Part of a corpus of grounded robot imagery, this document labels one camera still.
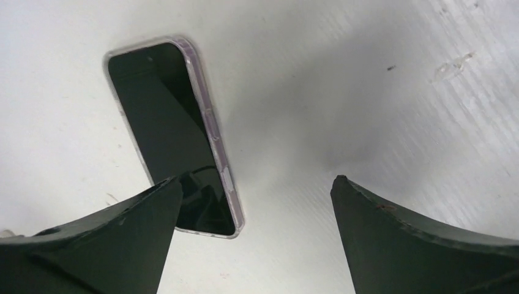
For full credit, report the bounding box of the black smartphone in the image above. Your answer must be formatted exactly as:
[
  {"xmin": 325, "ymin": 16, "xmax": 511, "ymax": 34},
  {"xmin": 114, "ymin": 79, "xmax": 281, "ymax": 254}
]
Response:
[{"xmin": 107, "ymin": 43, "xmax": 236, "ymax": 236}]

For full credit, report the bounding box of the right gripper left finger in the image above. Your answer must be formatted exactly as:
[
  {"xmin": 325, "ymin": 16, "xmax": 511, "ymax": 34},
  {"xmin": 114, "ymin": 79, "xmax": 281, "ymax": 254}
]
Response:
[{"xmin": 1, "ymin": 178, "xmax": 182, "ymax": 293}]

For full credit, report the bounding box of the clear phone case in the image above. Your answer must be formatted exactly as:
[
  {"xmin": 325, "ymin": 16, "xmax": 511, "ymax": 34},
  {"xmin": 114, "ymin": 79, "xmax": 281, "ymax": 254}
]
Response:
[{"xmin": 103, "ymin": 36, "xmax": 245, "ymax": 239}]

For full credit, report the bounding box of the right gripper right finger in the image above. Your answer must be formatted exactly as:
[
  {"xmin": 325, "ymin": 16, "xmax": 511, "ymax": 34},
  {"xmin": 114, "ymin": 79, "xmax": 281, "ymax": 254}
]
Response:
[{"xmin": 330, "ymin": 175, "xmax": 518, "ymax": 293}]

